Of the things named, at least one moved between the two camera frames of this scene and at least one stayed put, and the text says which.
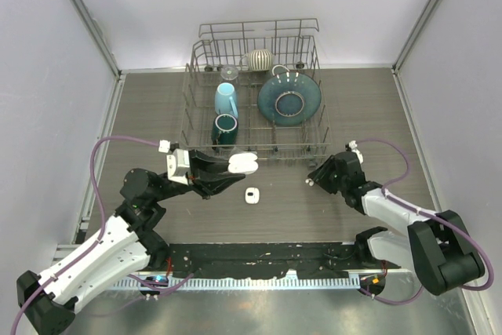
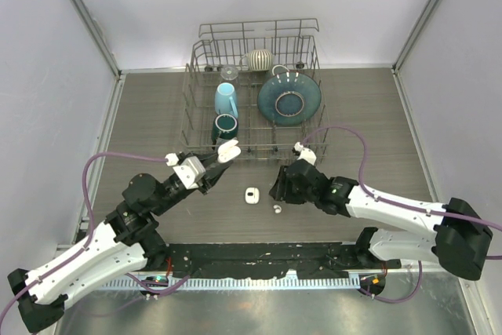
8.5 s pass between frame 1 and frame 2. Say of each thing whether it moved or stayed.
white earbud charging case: stayed
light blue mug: stayed
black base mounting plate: stayed
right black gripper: moved
